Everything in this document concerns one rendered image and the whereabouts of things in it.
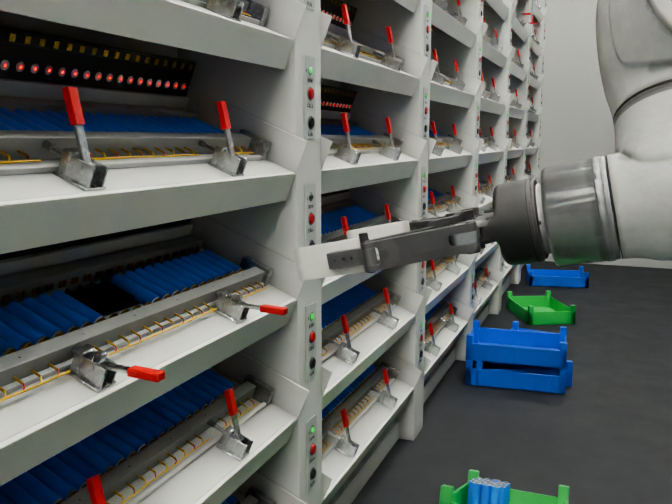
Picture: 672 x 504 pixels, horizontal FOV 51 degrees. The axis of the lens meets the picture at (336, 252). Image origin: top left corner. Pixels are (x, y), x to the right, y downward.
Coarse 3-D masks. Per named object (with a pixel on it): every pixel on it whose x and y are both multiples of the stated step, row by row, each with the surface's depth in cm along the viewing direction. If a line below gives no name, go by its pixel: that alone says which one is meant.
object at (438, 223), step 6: (468, 210) 62; (450, 216) 63; (456, 216) 62; (462, 216) 62; (468, 216) 62; (474, 216) 63; (432, 222) 62; (438, 222) 62; (444, 222) 62; (450, 222) 62; (426, 228) 61; (432, 228) 61; (360, 234) 60; (366, 234) 59; (396, 234) 61; (402, 234) 60; (360, 240) 60; (366, 240) 60; (372, 240) 60
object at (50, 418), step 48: (144, 240) 97; (240, 240) 108; (288, 288) 106; (192, 336) 83; (240, 336) 92; (48, 384) 65; (144, 384) 73; (0, 432) 57; (48, 432) 60; (0, 480) 57
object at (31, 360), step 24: (216, 288) 93; (240, 288) 99; (264, 288) 103; (144, 312) 79; (168, 312) 83; (72, 336) 69; (96, 336) 71; (120, 336) 75; (0, 360) 61; (24, 360) 63; (48, 360) 65; (0, 384) 61; (24, 384) 62
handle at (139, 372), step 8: (104, 360) 67; (104, 368) 67; (112, 368) 66; (120, 368) 66; (128, 368) 65; (136, 368) 66; (144, 368) 66; (128, 376) 66; (136, 376) 65; (144, 376) 65; (152, 376) 64; (160, 376) 65
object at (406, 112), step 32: (352, 0) 168; (384, 0) 165; (352, 32) 169; (384, 32) 166; (416, 32) 163; (384, 96) 168; (416, 96) 165; (416, 128) 167; (352, 192) 175; (384, 192) 172; (416, 192) 169; (416, 288) 173; (416, 320) 174; (416, 352) 176; (416, 384) 178; (416, 416) 180
